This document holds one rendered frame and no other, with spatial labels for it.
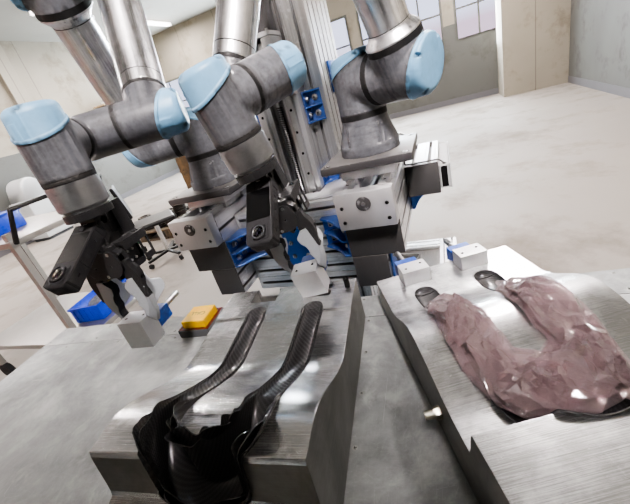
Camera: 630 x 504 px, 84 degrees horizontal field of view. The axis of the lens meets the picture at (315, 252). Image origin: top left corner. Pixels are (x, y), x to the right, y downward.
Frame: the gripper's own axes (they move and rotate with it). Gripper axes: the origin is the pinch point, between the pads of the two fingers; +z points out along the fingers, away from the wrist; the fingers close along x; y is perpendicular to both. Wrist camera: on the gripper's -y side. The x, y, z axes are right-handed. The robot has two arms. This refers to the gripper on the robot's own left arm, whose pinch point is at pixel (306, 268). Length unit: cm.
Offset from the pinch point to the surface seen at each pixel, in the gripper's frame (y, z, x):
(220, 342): -12.3, 1.7, 15.0
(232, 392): -25.6, -2.4, 4.2
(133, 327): -13.3, -6.7, 27.1
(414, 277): 2.9, 10.1, -16.8
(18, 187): 440, -39, 649
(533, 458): -32.6, 2.0, -26.1
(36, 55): 688, -237, 653
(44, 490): -33, 4, 40
